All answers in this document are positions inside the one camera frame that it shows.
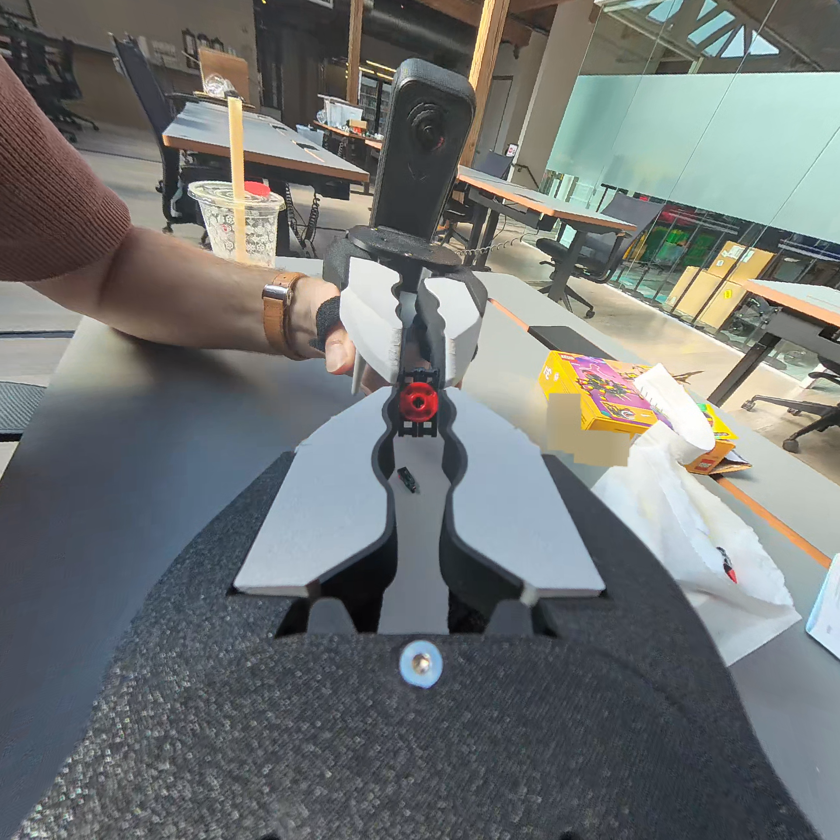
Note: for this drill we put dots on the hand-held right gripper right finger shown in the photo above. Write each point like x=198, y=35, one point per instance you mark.
x=518, y=518

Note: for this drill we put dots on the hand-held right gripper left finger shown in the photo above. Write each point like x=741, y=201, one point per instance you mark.
x=315, y=518

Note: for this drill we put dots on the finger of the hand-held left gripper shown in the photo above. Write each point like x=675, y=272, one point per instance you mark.
x=459, y=321
x=371, y=315

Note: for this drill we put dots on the black lego bar coloured studs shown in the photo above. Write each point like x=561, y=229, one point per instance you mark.
x=418, y=401

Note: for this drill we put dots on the person's left forearm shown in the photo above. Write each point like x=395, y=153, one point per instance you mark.
x=164, y=289

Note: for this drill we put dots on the small black lego piece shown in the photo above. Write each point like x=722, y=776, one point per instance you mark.
x=408, y=479

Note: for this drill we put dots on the yellow lego box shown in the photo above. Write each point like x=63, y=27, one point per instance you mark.
x=590, y=374

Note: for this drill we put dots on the person's left hand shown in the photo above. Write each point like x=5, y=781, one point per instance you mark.
x=308, y=321

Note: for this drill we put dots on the wooden pillar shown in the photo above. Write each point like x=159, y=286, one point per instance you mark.
x=485, y=79

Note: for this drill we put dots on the black desk inlay pad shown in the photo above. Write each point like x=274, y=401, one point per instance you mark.
x=568, y=341

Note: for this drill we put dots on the grey desk orange edge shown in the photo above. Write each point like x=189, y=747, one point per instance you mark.
x=262, y=144
x=544, y=203

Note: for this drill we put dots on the patterned plastic drink cup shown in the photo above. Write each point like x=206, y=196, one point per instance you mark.
x=256, y=229

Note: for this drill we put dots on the crumpled white paper bag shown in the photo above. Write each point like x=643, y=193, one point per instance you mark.
x=669, y=525

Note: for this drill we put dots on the small cardboard box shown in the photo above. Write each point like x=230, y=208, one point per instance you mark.
x=223, y=72

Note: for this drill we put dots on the large cardboard box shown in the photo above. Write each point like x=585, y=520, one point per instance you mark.
x=741, y=262
x=692, y=292

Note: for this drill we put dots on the grey mesh chair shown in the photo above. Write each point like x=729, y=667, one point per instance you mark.
x=19, y=407

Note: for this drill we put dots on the instruction booklet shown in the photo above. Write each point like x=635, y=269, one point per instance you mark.
x=827, y=604

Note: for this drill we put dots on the grey desk black legs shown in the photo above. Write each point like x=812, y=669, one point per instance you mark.
x=794, y=298

